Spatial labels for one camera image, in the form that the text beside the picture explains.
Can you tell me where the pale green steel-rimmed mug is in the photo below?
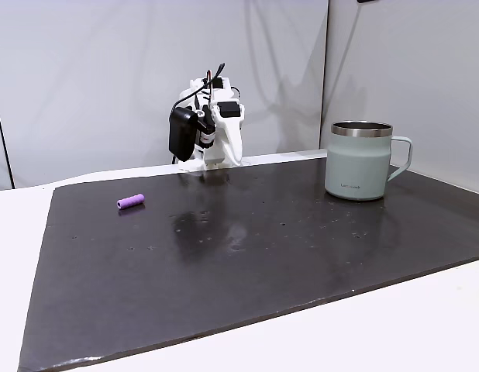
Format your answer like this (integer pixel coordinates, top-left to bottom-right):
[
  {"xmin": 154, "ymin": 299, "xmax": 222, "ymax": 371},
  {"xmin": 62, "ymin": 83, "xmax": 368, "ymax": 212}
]
[{"xmin": 325, "ymin": 121, "xmax": 414, "ymax": 202}]

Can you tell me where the purple pen grip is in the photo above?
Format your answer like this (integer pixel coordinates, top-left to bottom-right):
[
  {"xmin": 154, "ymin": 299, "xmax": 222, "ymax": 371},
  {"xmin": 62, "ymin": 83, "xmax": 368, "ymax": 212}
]
[{"xmin": 115, "ymin": 192, "xmax": 146, "ymax": 211}]

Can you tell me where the black camera box with bracket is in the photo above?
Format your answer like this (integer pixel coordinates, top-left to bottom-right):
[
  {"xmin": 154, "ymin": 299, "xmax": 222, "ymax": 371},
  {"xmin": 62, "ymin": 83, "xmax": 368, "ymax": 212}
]
[{"xmin": 168, "ymin": 107, "xmax": 218, "ymax": 163}]

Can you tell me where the dark brown table mat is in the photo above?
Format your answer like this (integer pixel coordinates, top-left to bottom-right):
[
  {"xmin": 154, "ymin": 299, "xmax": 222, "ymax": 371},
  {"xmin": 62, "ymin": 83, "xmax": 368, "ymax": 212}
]
[{"xmin": 16, "ymin": 157, "xmax": 479, "ymax": 372}]

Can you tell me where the black camera cable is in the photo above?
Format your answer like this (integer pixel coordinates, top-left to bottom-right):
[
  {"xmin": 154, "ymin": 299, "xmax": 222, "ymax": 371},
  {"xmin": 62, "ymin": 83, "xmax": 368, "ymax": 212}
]
[{"xmin": 170, "ymin": 61, "xmax": 226, "ymax": 115}]

